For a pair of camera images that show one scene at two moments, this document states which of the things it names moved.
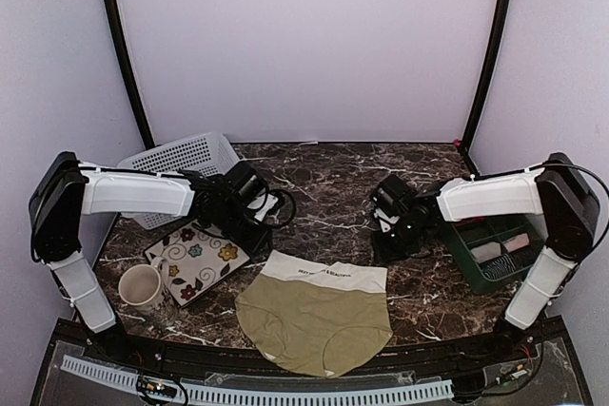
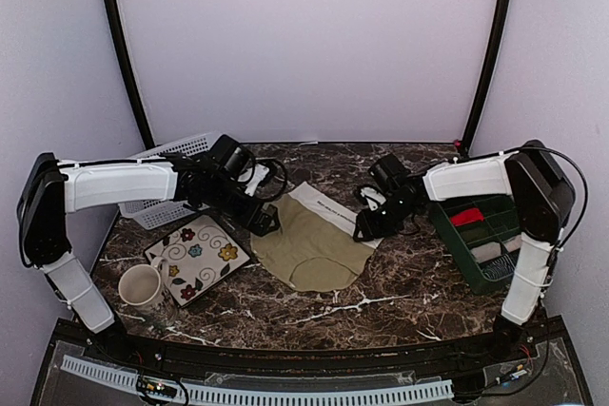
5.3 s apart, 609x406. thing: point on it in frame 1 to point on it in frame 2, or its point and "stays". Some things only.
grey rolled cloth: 486,251 stays
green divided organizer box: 496,251 stays
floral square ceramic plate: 200,260 stays
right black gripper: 384,255 to 371,229
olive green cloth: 318,319 to 316,247
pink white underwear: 518,241 stays
